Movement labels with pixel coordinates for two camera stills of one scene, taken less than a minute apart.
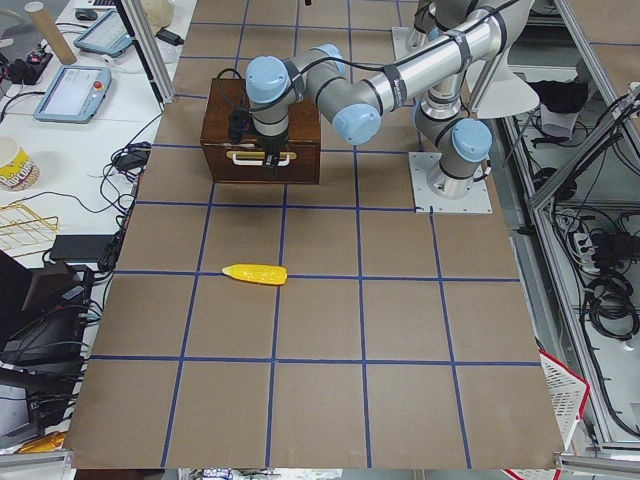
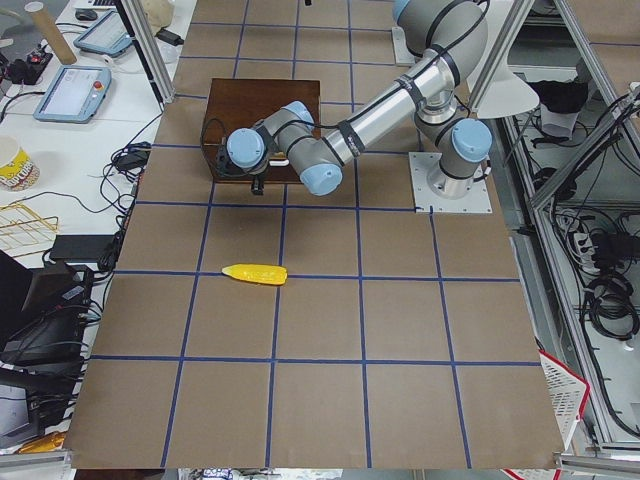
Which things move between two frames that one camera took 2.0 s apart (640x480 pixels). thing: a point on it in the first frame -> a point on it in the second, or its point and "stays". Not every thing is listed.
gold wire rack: (21, 230) stays
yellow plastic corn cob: (256, 273) stays
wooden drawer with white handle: (299, 163) stays
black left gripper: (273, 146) -> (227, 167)
